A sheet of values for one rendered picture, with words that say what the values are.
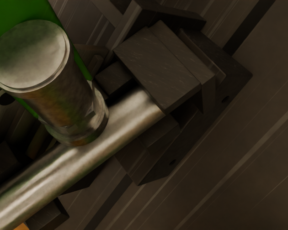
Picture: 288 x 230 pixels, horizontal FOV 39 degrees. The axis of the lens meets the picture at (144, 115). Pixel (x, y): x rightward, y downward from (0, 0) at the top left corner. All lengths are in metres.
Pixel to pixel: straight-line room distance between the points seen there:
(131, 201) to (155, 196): 0.03
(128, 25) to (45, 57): 0.11
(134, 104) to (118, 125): 0.02
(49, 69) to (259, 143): 0.22
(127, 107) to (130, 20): 0.06
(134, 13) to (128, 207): 0.22
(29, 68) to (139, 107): 0.11
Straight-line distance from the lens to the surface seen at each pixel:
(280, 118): 0.34
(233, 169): 0.36
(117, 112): 0.27
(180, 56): 0.27
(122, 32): 0.28
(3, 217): 0.28
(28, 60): 0.18
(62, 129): 0.22
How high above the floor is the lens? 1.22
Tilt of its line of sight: 58 degrees down
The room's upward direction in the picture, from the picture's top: 119 degrees counter-clockwise
